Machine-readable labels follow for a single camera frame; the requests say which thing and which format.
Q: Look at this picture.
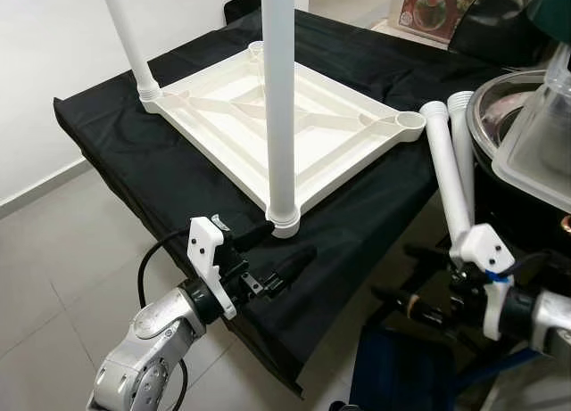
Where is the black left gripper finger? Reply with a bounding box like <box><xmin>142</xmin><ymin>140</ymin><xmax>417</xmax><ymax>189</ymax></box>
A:
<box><xmin>235</xmin><ymin>221</ymin><xmax>276</xmax><ymax>250</ymax></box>
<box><xmin>264</xmin><ymin>246</ymin><xmax>318</xmax><ymax>297</ymax></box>

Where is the clear plastic storage box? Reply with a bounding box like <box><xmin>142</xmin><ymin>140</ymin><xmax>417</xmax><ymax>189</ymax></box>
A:
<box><xmin>491</xmin><ymin>41</ymin><xmax>571</xmax><ymax>211</ymax></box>

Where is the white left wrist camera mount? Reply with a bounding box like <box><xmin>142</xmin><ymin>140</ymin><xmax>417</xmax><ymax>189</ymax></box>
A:
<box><xmin>187</xmin><ymin>215</ymin><xmax>240</xmax><ymax>321</ymax></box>

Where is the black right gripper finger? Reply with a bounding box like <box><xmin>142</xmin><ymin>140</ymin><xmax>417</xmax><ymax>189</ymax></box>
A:
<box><xmin>403</xmin><ymin>242</ymin><xmax>464</xmax><ymax>270</ymax></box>
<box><xmin>370</xmin><ymin>286</ymin><xmax>451</xmax><ymax>328</ymax></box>

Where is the black shiny bag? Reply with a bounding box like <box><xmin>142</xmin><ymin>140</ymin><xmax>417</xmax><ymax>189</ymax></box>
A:
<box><xmin>451</xmin><ymin>0</ymin><xmax>545</xmax><ymax>69</ymax></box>

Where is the white plastic table top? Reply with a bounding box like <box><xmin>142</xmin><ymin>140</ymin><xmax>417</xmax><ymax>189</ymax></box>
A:
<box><xmin>141</xmin><ymin>41</ymin><xmax>427</xmax><ymax>238</ymax></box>

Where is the black tablecloth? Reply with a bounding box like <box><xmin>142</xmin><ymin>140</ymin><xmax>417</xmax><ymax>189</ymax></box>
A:
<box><xmin>54</xmin><ymin>8</ymin><xmax>501</xmax><ymax>399</ymax></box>

